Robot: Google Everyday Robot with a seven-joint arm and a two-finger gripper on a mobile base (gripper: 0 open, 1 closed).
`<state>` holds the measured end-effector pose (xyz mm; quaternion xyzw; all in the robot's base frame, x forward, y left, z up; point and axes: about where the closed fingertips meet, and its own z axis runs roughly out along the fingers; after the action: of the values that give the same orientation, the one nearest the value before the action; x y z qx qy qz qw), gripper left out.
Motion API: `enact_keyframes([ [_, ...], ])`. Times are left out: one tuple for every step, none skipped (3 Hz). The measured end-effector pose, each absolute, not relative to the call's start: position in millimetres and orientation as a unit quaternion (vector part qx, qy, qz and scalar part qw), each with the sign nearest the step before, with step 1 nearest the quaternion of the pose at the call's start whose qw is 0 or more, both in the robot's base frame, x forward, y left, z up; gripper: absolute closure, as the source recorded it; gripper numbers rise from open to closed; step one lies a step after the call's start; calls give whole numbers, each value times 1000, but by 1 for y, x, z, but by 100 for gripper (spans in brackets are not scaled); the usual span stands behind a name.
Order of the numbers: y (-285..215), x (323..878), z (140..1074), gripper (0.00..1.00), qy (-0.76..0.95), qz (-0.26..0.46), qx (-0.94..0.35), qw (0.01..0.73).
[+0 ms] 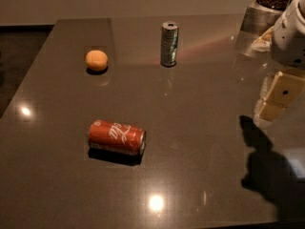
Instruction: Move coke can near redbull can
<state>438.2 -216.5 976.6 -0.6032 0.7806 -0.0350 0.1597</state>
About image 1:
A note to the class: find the jar of coffee beans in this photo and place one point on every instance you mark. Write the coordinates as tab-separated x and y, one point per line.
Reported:
262	14

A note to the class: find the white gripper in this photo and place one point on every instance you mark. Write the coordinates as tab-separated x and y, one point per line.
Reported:
290	42

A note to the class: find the orange round fruit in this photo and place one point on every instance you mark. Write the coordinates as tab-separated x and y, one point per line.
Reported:
96	60

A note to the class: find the red coke can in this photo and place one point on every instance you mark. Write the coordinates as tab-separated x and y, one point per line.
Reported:
117	138

